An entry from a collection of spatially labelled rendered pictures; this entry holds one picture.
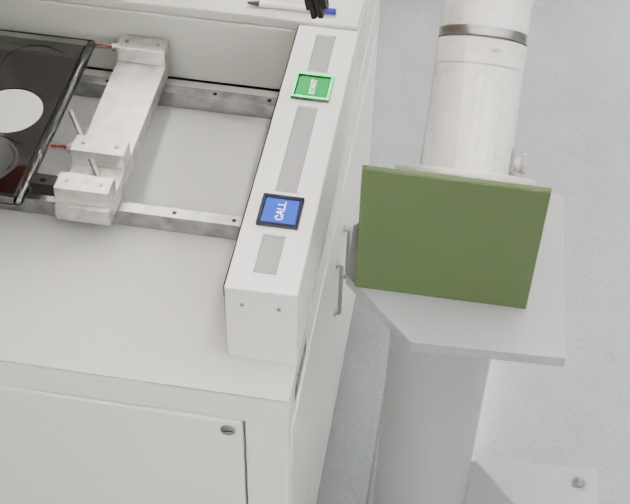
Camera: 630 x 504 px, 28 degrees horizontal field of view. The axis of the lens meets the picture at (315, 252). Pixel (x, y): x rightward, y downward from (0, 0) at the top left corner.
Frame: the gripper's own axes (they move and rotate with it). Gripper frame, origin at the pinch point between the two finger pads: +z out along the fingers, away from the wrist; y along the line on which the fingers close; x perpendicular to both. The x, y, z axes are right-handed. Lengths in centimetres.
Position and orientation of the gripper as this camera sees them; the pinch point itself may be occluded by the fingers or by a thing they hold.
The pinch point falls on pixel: (316, 1)
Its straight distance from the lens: 175.6
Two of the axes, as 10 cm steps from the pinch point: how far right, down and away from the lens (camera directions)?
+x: 1.6, -7.2, 6.7
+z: 1.9, 6.9, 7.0
